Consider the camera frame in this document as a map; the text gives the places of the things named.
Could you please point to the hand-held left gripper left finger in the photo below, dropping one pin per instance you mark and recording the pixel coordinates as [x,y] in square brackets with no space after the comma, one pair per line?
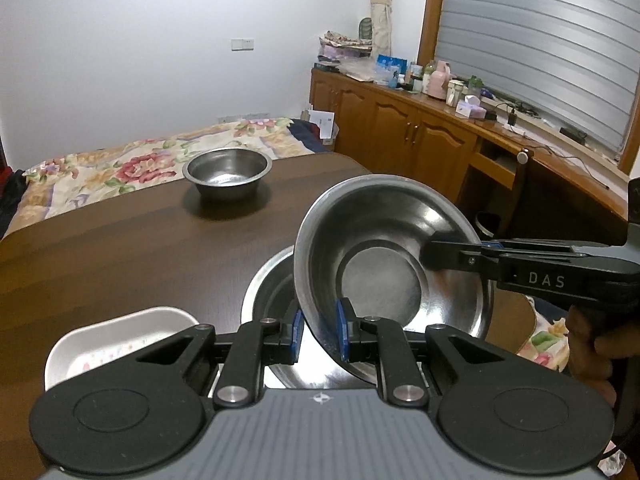
[296,332]

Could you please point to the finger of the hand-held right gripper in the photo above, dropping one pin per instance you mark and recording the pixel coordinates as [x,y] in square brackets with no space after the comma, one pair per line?
[550,246]
[450,258]

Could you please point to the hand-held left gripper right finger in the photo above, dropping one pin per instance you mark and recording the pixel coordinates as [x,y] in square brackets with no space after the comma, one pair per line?
[342,332]

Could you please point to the large steel bowl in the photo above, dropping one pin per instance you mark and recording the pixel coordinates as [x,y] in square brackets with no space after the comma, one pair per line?
[270,290]

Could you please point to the medium steel bowl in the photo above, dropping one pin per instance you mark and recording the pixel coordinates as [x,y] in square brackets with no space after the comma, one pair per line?
[380,280]

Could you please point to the large white floral plate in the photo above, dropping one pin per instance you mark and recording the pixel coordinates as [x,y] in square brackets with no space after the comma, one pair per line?
[110,340]

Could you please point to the person's right hand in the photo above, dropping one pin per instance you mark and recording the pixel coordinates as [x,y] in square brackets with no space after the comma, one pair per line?
[582,355]

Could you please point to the dark trash bin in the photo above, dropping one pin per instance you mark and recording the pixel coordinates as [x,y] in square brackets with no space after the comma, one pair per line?
[487,225]

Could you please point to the floral cushion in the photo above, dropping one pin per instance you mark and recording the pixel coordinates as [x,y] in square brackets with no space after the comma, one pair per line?
[545,340]

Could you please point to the black flat device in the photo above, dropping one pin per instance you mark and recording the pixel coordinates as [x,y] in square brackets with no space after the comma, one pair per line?
[573,133]

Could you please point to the black charger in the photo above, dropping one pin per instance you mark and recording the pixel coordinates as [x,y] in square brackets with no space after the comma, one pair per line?
[512,116]

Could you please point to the wooden sideboard cabinet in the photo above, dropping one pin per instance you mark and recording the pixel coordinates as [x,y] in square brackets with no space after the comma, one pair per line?
[390,120]

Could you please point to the pink tissue box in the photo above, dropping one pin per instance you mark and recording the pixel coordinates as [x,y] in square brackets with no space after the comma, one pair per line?
[471,109]

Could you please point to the white bottle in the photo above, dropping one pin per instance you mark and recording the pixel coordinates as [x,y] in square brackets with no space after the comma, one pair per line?
[454,92]

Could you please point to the small deep steel bowl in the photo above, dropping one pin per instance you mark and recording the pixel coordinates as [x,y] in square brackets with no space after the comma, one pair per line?
[227,175]

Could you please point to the green lidded bottle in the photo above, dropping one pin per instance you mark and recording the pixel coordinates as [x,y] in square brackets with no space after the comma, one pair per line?
[475,87]

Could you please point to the pink jug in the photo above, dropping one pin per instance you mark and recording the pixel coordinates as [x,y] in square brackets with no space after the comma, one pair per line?
[440,80]

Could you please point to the white paper box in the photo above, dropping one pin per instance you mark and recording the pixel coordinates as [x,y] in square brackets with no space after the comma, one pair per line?
[322,122]

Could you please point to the navy blue cloth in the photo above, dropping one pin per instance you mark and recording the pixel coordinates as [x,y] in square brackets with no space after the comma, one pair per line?
[305,137]

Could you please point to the blue carton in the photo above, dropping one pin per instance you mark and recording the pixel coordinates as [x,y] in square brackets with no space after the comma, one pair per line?
[392,66]

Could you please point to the clear plastic bag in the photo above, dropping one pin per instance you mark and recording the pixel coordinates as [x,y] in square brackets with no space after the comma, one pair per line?
[362,70]

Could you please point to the grey window blinds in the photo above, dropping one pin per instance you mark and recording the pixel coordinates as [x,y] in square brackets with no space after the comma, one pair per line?
[540,35]

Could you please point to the floral blanket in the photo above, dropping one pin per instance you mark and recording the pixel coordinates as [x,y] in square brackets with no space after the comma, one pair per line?
[135,170]

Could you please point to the floral cloth pile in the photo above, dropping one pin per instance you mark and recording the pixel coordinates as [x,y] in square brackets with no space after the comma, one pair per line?
[345,45]

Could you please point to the green hand fan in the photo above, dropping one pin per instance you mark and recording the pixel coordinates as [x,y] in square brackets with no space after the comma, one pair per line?
[366,30]

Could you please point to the beige tied curtain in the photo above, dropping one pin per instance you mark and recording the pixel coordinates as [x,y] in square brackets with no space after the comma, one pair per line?
[381,5]

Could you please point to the dark cloth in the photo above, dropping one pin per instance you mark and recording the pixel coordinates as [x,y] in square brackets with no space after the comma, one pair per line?
[7,200]

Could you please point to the wooden window frame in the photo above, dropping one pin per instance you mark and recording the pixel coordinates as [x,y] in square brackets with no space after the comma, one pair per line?
[432,10]

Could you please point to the white wall switch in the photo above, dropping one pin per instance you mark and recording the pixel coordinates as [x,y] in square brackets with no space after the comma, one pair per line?
[242,44]

